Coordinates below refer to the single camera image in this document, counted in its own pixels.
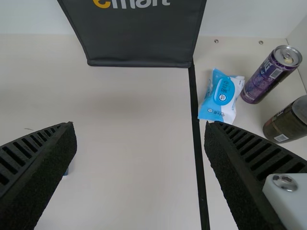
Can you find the black strip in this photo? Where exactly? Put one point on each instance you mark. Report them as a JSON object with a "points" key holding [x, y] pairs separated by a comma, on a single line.
{"points": [[197, 143]]}

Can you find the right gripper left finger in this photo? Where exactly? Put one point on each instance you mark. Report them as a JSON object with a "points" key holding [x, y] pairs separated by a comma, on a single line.
{"points": [[36, 167]]}

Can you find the purple can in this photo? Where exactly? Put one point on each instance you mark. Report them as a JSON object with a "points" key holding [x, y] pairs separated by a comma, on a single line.
{"points": [[266, 76]]}

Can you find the blue wet wipes pack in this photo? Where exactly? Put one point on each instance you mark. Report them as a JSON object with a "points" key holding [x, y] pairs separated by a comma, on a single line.
{"points": [[220, 95]]}

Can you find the dark coffee bottle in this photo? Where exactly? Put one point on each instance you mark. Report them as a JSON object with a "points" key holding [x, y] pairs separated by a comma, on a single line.
{"points": [[285, 122]]}

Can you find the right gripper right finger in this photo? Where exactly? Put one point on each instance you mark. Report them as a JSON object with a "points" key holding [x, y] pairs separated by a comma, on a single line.
{"points": [[239, 167]]}

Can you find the blue rectangular box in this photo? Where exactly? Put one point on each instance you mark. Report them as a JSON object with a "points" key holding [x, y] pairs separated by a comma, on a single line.
{"points": [[66, 172]]}

